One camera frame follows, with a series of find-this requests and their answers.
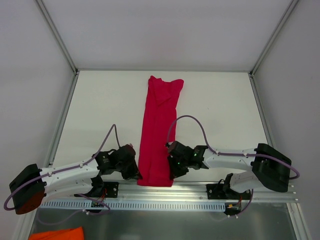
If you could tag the aluminium mounting rail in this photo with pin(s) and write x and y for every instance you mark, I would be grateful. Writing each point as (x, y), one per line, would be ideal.
(193, 191)

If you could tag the slotted grey cable duct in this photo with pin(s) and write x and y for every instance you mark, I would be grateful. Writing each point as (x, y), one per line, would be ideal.
(114, 204)

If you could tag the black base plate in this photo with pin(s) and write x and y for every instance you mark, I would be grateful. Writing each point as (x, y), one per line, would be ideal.
(110, 189)
(219, 191)

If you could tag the left aluminium frame post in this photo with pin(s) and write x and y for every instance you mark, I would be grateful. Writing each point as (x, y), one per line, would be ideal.
(56, 35)

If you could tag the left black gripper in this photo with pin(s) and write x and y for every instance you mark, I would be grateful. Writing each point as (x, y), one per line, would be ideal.
(130, 169)

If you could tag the right aluminium frame post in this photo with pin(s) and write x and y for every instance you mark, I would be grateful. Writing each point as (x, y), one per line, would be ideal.
(274, 35)

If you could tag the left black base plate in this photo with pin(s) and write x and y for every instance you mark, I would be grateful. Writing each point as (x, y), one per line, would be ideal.
(110, 189)

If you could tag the aluminium frame post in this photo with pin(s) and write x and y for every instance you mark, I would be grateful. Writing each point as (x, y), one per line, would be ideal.
(274, 35)
(56, 35)

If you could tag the orange folded t-shirt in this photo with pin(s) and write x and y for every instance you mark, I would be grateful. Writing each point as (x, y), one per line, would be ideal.
(64, 234)

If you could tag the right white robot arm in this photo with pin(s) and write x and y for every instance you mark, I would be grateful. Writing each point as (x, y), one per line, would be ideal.
(262, 166)

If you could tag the red t-shirt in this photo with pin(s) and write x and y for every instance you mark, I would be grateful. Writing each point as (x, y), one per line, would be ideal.
(159, 113)

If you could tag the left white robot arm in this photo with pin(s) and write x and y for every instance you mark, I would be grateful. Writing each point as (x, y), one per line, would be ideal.
(35, 186)

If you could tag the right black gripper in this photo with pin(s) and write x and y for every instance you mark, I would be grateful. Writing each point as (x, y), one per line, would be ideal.
(175, 166)

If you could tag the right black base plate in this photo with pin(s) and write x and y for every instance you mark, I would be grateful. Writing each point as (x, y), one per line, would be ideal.
(219, 191)

